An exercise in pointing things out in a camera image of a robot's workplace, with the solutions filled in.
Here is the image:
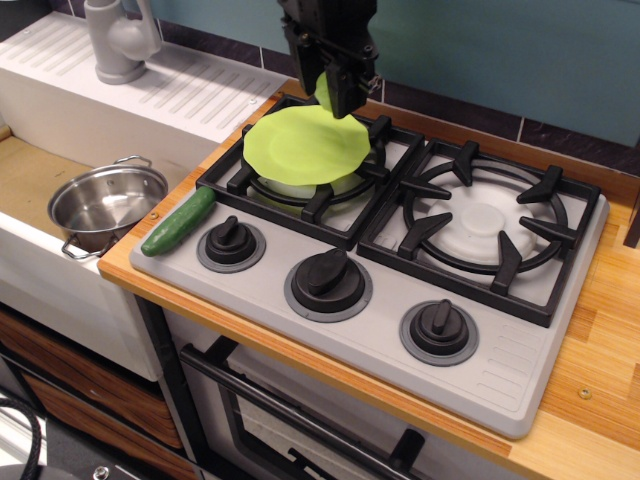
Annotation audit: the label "light green toy cauliflower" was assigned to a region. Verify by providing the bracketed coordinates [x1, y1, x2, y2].
[314, 72, 333, 112]

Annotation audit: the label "grey toy stove top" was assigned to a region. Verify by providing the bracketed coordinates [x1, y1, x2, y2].
[128, 94, 611, 441]

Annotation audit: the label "small stainless steel pot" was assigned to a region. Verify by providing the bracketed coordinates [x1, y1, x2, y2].
[47, 155, 168, 260]

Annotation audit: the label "black oven door handle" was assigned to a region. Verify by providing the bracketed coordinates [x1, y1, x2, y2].
[180, 345, 424, 479]

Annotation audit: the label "toy oven door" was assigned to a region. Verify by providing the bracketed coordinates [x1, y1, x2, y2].
[168, 318, 514, 479]

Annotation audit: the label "black stove knob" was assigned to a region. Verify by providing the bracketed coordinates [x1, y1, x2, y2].
[197, 215, 266, 274]
[399, 299, 480, 367]
[284, 248, 373, 323]

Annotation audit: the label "black left burner grate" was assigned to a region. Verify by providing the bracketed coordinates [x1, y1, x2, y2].
[196, 115, 426, 250]

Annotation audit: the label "black burner grate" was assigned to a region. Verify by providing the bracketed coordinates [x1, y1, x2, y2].
[358, 140, 609, 327]
[196, 115, 426, 250]

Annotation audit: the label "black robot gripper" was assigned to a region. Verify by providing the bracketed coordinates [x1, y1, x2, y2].
[279, 1, 378, 119]

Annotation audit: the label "black middle stove knob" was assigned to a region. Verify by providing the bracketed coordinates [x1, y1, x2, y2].
[284, 248, 373, 323]

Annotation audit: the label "black left stove knob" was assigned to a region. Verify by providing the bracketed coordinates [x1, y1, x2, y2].
[197, 215, 266, 274]

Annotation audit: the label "black right burner grate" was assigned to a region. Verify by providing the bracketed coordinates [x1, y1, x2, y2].
[358, 140, 609, 327]

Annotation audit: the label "grey toy faucet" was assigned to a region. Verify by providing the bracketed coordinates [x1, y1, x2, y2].
[84, 0, 162, 85]

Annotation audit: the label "dark green toy pickle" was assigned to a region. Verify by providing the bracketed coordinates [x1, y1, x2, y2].
[140, 187, 216, 257]

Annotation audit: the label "black right stove knob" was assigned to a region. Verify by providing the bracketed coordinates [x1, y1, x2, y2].
[399, 299, 480, 367]

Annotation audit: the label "white toy sink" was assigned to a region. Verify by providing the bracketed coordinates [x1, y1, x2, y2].
[1, 12, 285, 381]

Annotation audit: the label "lime green plastic plate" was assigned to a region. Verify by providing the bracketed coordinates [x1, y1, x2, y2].
[243, 105, 370, 186]

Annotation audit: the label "black braided cable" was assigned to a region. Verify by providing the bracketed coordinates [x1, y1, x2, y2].
[0, 397, 49, 480]

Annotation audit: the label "wooden drawer fronts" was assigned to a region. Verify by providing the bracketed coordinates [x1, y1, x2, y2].
[1, 305, 197, 479]

